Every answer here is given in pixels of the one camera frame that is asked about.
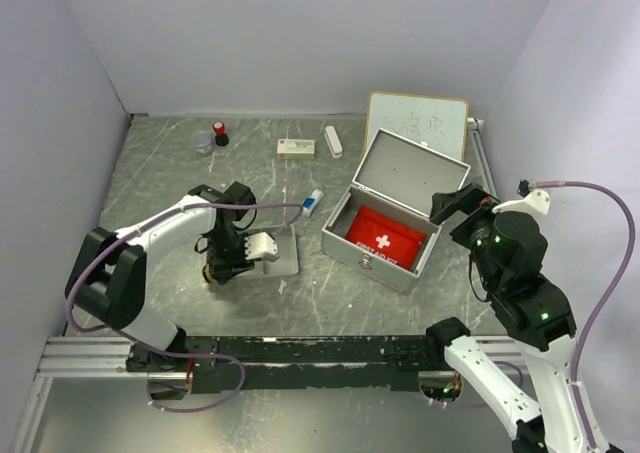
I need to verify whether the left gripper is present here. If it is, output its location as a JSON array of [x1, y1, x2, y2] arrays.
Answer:
[[208, 227, 256, 286]]

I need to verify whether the grey plastic divided tray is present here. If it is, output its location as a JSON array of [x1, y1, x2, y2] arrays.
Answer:
[[249, 226, 299, 278]]

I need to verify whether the grey metal case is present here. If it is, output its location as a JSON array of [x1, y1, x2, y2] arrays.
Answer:
[[321, 129, 470, 292]]

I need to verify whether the red first aid kit pouch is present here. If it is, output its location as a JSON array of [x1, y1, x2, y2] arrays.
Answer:
[[346, 206, 427, 270]]

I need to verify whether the white blue tube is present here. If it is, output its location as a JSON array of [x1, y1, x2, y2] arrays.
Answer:
[[302, 188, 325, 217]]

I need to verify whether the brown medicine bottle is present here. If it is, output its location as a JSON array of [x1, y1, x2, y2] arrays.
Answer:
[[202, 265, 214, 283]]

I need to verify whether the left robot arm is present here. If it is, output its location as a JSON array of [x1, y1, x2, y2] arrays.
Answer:
[[65, 182, 263, 372]]

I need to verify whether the white red medicine box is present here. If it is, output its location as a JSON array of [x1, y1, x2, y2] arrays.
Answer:
[[276, 138, 315, 159]]

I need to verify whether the small whiteboard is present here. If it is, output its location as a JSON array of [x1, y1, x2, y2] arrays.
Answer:
[[364, 91, 469, 160]]

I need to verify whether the clear lidded plastic cup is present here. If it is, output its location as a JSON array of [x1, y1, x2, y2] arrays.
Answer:
[[191, 130, 213, 155]]

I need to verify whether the black bottle red cap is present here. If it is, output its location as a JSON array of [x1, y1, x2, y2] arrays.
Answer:
[[212, 121, 229, 147]]

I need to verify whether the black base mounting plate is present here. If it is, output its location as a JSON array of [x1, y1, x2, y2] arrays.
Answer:
[[126, 334, 450, 394]]

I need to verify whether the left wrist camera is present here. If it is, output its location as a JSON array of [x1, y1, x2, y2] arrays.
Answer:
[[244, 231, 280, 262]]

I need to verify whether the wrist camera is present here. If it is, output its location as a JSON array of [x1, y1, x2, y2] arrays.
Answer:
[[244, 231, 280, 262], [492, 179, 551, 220]]

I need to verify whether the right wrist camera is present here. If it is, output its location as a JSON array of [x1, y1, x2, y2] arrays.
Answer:
[[492, 179, 551, 220]]

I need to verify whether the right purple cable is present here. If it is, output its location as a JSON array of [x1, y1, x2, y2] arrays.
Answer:
[[429, 178, 636, 453]]

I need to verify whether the purple cable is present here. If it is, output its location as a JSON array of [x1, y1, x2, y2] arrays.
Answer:
[[64, 201, 306, 413], [429, 178, 636, 453]]

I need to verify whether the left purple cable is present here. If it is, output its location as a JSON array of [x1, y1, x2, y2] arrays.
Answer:
[[64, 201, 306, 413]]

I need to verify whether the aluminium frame rail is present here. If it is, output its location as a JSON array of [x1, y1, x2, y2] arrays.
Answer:
[[35, 335, 564, 379]]

